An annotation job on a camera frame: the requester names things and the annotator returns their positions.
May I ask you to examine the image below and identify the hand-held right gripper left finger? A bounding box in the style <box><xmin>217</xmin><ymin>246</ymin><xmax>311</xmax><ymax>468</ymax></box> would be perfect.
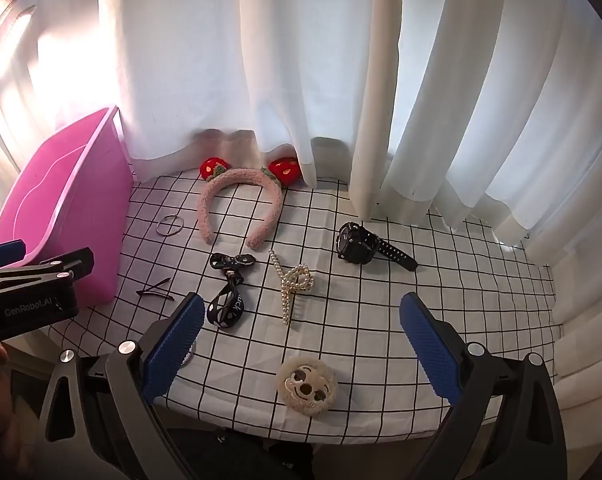
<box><xmin>36</xmin><ymin>292</ymin><xmax>207</xmax><ymax>480</ymax></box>

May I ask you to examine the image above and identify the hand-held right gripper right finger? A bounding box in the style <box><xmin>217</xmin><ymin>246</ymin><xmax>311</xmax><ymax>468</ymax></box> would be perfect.
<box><xmin>400</xmin><ymin>292</ymin><xmax>568</xmax><ymax>480</ymax></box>

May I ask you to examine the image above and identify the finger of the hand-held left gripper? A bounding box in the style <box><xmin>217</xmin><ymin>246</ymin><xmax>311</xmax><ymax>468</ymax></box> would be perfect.
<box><xmin>0</xmin><ymin>240</ymin><xmax>28</xmax><ymax>269</ymax></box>
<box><xmin>0</xmin><ymin>247</ymin><xmax>95</xmax><ymax>293</ymax></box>

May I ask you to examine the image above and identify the pink plastic bin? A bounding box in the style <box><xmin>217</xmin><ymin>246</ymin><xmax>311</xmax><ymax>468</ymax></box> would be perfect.
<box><xmin>0</xmin><ymin>105</ymin><xmax>134</xmax><ymax>306</ymax></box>

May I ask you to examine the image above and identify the silver bangle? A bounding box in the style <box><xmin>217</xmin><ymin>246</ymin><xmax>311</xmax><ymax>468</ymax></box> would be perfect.
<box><xmin>156</xmin><ymin>214</ymin><xmax>183</xmax><ymax>237</ymax></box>

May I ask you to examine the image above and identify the pink plush strawberry headband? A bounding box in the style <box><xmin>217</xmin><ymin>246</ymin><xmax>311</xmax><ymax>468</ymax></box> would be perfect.
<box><xmin>197</xmin><ymin>156</ymin><xmax>302</xmax><ymax>250</ymax></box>

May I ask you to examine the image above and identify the white checked tablecloth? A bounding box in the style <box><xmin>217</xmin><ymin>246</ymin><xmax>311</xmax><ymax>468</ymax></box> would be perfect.
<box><xmin>46</xmin><ymin>167</ymin><xmax>564</xmax><ymax>443</ymax></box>

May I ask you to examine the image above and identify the black hairpin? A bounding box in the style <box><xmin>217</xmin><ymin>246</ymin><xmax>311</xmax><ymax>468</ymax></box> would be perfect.
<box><xmin>135</xmin><ymin>277</ymin><xmax>176</xmax><ymax>302</ymax></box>

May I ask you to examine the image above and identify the black wrist watch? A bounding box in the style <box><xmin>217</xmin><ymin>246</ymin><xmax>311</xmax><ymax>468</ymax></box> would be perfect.
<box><xmin>336</xmin><ymin>221</ymin><xmax>419</xmax><ymax>272</ymax></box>

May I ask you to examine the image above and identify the cream plush round hair clip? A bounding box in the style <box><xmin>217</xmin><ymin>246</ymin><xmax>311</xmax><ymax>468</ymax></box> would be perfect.
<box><xmin>275</xmin><ymin>357</ymin><xmax>338</xmax><ymax>416</ymax></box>

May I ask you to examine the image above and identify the pearl hair claw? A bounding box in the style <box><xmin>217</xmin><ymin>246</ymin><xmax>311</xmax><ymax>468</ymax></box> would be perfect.
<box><xmin>267</xmin><ymin>249</ymin><xmax>316</xmax><ymax>327</ymax></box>

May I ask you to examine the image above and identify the white sheer curtain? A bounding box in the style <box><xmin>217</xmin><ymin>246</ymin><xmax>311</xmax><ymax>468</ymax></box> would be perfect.
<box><xmin>31</xmin><ymin>0</ymin><xmax>404</xmax><ymax>188</ymax></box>

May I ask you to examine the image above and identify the white pleated curtain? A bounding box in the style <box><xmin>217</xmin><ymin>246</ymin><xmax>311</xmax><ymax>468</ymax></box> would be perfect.
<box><xmin>348</xmin><ymin>0</ymin><xmax>602</xmax><ymax>411</ymax></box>

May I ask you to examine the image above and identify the black lanyard strap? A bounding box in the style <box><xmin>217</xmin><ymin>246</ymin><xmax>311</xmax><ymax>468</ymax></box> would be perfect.
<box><xmin>208</xmin><ymin>252</ymin><xmax>257</xmax><ymax>330</ymax></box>

